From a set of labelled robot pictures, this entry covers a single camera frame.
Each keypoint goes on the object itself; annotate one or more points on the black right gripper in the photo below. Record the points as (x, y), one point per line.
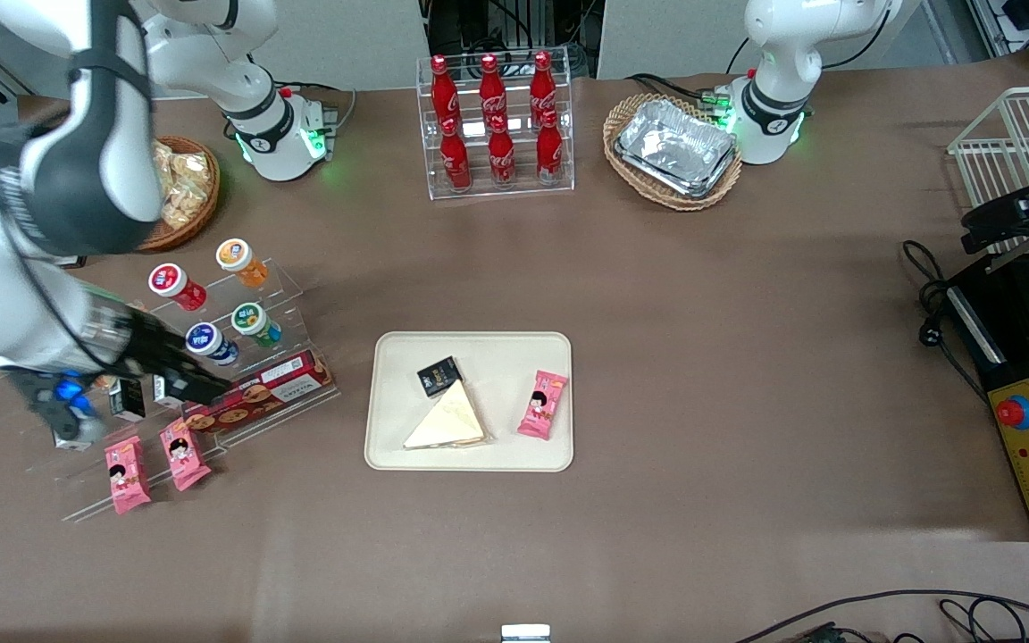
(152, 346)

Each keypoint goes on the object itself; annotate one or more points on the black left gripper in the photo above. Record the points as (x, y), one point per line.
(1011, 211)

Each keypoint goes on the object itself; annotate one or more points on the pale triangle sandwich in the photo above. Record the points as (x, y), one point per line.
(447, 420)

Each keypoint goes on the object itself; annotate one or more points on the cream rectangular tray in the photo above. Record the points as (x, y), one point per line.
(506, 357)

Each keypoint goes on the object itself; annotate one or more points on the aluminium foil tray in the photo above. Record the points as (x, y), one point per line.
(675, 143)

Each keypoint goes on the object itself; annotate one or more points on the small black box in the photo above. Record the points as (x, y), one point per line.
(72, 442)
(160, 393)
(439, 375)
(128, 400)

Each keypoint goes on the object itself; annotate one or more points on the blue cap small bottle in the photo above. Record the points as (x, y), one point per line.
(204, 338)

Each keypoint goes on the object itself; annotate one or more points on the pink snack packet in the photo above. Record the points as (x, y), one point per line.
(542, 406)
(184, 455)
(127, 475)

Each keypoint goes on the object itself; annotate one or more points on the green cap small bottle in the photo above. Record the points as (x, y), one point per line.
(251, 320)

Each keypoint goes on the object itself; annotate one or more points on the red cookie box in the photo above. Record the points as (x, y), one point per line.
(282, 384)

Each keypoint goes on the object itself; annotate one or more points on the clear acrylic stepped display stand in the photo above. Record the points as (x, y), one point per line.
(282, 420)

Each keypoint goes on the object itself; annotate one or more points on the red cap small bottle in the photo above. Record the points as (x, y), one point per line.
(171, 284)

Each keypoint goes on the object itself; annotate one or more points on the orange cap small bottle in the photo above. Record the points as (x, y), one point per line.
(238, 257)

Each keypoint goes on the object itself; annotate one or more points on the brown wicker snack basket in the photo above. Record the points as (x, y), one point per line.
(177, 239)

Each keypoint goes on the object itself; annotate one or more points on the clear bag of crispy snacks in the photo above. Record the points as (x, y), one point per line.
(182, 204)
(163, 161)
(193, 168)

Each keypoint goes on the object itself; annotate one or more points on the red emergency stop button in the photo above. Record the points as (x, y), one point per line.
(1012, 412)

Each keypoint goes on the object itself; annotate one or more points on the light wicker basket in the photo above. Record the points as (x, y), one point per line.
(677, 203)

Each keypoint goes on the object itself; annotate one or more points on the red cola bottle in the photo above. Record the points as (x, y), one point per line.
(455, 161)
(549, 154)
(491, 92)
(542, 87)
(444, 94)
(502, 158)

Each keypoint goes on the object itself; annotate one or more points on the clear acrylic bottle rack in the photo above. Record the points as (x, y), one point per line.
(522, 184)

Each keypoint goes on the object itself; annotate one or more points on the metal shelf frame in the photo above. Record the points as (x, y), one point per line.
(1015, 27)

